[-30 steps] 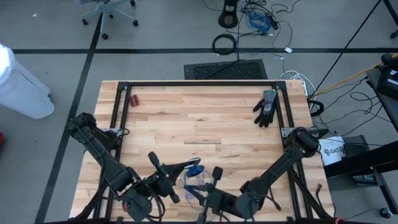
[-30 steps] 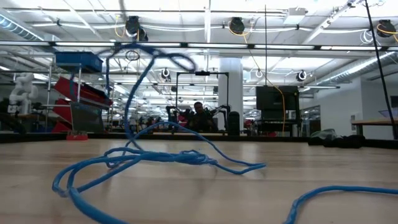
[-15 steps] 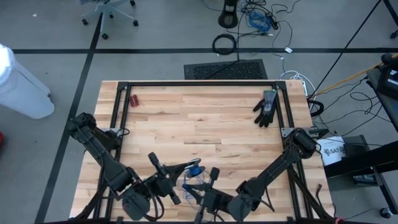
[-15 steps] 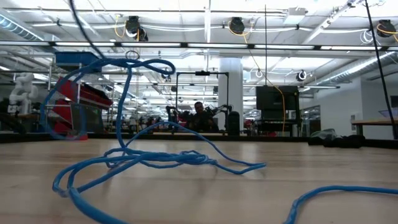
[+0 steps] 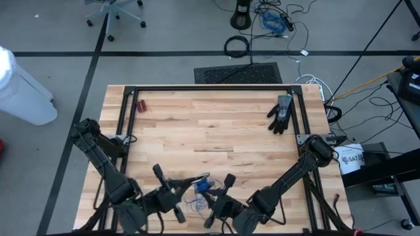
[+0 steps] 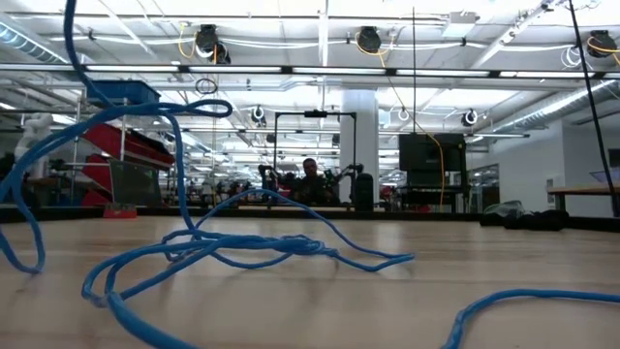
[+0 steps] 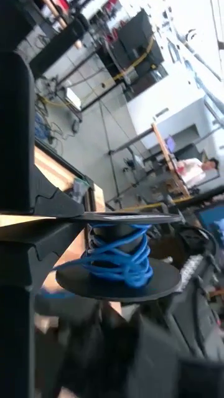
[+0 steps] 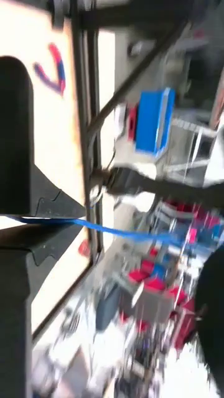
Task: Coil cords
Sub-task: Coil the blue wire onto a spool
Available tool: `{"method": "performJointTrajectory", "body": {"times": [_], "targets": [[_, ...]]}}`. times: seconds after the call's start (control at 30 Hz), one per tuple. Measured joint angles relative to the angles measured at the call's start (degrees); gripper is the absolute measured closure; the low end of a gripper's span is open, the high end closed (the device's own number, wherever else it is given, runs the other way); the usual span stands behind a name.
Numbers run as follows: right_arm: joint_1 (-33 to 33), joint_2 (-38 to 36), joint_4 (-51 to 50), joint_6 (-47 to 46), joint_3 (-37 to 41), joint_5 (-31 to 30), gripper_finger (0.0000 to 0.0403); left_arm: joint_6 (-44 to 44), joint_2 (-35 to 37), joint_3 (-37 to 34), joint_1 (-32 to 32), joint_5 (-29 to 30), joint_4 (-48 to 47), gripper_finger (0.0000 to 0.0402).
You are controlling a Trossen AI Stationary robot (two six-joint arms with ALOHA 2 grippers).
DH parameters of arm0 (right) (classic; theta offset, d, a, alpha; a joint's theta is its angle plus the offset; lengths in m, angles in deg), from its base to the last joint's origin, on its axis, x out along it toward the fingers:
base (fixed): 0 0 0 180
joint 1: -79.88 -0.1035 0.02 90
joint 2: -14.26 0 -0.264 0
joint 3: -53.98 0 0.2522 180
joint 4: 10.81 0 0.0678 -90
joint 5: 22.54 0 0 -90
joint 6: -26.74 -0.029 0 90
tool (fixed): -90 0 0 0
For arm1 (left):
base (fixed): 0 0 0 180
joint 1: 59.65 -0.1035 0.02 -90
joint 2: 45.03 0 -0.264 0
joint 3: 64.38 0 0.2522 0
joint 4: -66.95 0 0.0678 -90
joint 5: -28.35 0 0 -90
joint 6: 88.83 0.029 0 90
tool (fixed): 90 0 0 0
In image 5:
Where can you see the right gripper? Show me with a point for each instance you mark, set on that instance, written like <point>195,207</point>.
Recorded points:
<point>226,206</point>

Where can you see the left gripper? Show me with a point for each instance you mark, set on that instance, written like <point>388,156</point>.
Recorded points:
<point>164,200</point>

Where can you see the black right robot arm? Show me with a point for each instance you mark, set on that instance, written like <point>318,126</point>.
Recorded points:
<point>288,178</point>

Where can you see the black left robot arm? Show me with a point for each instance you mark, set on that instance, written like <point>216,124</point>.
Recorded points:
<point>108,173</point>

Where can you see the small red box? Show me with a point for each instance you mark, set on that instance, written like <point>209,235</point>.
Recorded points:
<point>141,106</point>

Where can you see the black work glove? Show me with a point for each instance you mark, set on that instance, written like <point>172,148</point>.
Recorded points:
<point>281,114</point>

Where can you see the black floor mat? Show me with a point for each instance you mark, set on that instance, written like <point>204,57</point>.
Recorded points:
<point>241,73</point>

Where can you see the black desk base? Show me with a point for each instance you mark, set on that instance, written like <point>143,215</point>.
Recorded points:
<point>380,168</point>

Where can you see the white power adapter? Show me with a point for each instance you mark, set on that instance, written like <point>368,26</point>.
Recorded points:
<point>304,52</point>

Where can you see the black stand base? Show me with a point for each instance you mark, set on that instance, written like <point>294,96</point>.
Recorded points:
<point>241,18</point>

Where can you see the white trash bin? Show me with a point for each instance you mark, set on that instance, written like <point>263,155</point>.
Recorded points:
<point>23,95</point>

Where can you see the black power strip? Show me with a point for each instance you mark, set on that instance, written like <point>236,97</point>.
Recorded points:
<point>288,22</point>

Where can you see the black caster wheel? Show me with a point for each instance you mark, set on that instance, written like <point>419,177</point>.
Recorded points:
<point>407,224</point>

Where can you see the black electronic equipment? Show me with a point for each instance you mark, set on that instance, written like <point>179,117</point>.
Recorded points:
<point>414,85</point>

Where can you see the black aluminium table frame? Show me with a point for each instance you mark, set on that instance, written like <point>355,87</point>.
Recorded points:
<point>210,88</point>

